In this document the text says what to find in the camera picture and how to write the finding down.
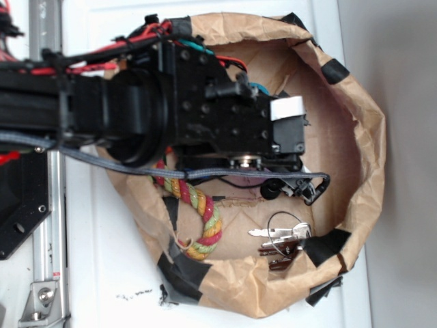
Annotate multicolour rope toy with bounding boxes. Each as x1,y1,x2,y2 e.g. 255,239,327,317
150,175,223,261

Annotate silver keys on ring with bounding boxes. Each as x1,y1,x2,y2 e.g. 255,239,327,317
248,211,312,271

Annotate metal corner bracket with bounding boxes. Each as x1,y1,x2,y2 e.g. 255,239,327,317
18,280,66,327

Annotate aluminium extrusion rail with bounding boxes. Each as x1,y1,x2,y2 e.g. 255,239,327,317
28,1,71,327

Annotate red and black wire bundle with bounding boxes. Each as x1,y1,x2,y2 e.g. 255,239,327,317
0,0,249,78

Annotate small black camera module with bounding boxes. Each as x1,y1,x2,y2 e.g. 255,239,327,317
260,178,330,206

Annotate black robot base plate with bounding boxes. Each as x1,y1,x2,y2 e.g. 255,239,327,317
1,152,50,260

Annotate grey braided cable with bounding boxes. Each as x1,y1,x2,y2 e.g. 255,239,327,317
0,131,331,206

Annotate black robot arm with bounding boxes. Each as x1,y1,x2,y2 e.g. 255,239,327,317
1,39,306,172

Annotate brown paper bag bin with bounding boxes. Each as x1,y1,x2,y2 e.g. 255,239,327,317
109,13,386,318

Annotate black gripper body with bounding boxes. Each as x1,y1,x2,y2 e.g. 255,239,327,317
158,43,307,171

